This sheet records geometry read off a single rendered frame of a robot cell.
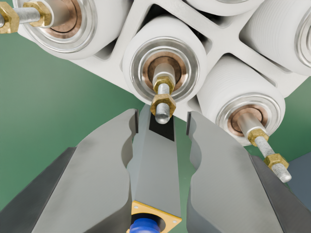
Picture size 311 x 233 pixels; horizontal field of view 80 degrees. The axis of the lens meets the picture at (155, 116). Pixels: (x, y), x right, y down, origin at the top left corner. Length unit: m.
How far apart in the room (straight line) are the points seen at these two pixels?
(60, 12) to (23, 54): 0.38
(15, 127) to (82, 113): 0.23
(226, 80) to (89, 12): 0.17
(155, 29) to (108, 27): 0.05
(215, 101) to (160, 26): 0.11
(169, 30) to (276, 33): 0.11
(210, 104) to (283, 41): 0.10
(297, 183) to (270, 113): 0.46
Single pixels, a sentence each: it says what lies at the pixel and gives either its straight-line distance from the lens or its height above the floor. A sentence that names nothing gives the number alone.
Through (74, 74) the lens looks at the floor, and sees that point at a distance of 0.53.
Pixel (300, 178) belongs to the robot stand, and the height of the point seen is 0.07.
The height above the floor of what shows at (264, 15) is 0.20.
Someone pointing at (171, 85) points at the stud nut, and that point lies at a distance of 0.17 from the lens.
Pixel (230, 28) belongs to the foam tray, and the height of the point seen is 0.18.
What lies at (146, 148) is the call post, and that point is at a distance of 0.32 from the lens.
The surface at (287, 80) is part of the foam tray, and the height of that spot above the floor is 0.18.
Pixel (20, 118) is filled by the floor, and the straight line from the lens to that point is 0.69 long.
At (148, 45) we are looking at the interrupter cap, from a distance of 0.20.
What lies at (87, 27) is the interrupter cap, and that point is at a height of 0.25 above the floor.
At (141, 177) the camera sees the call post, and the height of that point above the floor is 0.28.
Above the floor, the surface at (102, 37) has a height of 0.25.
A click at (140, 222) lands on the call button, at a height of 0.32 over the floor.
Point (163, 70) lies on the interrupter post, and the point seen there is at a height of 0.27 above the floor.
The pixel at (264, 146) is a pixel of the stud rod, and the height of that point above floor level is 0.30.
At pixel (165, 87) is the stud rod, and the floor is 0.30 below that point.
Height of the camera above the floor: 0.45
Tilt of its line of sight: 58 degrees down
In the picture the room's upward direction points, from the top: 174 degrees counter-clockwise
